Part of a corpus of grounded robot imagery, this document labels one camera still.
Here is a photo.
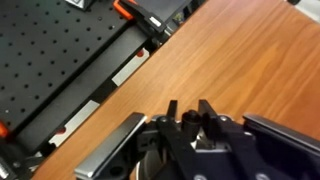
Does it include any black orange clamp near pot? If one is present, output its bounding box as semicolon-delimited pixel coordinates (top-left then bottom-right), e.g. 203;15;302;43
113;0;170;43

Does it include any black marker with white band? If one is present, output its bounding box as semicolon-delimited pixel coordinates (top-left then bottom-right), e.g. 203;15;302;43
181;110;202;142

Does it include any black orange clamp front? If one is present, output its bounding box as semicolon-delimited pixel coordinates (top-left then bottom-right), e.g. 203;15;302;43
0;122;43;180

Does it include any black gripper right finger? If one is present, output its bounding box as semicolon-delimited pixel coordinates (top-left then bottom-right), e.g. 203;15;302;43
243;114;320;167

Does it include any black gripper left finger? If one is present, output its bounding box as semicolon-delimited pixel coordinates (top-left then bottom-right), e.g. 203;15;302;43
74;112;147;180

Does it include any black perforated breadboard plate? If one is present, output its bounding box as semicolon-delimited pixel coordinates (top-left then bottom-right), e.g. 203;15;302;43
0;0;127;131

